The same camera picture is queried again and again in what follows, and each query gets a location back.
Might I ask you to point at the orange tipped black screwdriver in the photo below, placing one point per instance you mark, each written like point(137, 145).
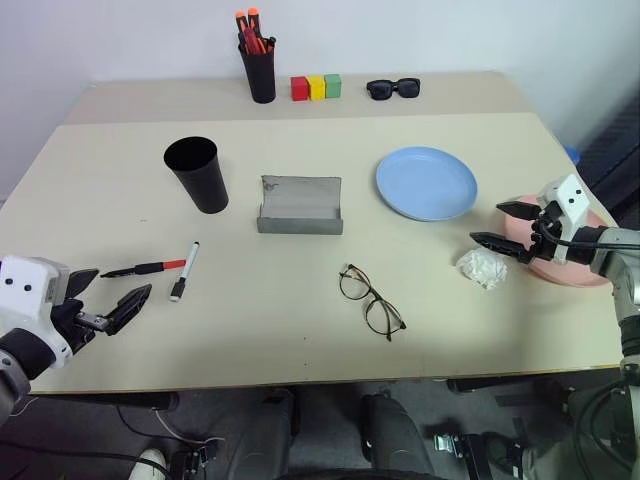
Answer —
point(254, 22)
point(241, 25)

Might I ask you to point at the dark rounded shape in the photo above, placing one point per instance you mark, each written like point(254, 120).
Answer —
point(260, 435)
point(395, 435)

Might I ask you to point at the blue plate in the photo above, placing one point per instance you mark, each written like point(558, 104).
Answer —
point(425, 182)

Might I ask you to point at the pink plate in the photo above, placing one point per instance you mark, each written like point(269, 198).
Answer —
point(575, 278)

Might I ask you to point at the thin tortoiseshell eyeglasses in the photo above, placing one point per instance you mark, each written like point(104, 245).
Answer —
point(371, 299)

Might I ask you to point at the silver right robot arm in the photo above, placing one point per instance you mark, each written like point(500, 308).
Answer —
point(620, 270)

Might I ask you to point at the red block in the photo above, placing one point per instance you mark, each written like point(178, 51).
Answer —
point(299, 89)

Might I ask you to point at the black sunglasses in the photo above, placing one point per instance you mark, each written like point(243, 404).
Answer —
point(382, 90)

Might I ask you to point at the white shoe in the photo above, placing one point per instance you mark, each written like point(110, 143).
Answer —
point(149, 465)

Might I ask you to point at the open grey glasses case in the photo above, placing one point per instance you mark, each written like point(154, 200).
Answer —
point(300, 200)

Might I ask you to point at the small metal bracket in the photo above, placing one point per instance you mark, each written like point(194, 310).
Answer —
point(446, 444)

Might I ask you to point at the white marker with black cap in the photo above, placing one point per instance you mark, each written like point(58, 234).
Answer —
point(185, 272)

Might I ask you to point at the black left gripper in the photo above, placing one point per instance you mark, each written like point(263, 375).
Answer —
point(70, 320)

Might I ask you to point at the black textured panel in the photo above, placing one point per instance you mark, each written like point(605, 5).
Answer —
point(612, 155)

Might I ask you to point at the green block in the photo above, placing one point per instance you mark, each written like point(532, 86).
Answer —
point(333, 86)

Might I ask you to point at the crumpled white paper ball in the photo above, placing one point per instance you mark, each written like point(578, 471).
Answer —
point(482, 267)

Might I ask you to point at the red and black pen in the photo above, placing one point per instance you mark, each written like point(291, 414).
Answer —
point(145, 268)

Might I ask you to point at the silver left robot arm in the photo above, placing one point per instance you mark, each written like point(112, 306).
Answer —
point(20, 355)

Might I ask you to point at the blue round object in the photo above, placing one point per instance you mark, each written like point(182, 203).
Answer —
point(573, 152)

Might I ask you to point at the yellow block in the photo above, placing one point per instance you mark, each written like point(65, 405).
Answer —
point(316, 88)

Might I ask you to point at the black pen holder cup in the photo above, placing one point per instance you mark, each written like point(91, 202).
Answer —
point(259, 75)

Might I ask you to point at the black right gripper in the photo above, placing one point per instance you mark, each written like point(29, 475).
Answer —
point(545, 235)

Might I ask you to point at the black table frame bar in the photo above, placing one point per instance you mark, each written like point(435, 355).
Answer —
point(100, 401)
point(525, 384)

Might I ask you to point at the empty black cup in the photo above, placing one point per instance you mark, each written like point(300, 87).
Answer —
point(202, 185)

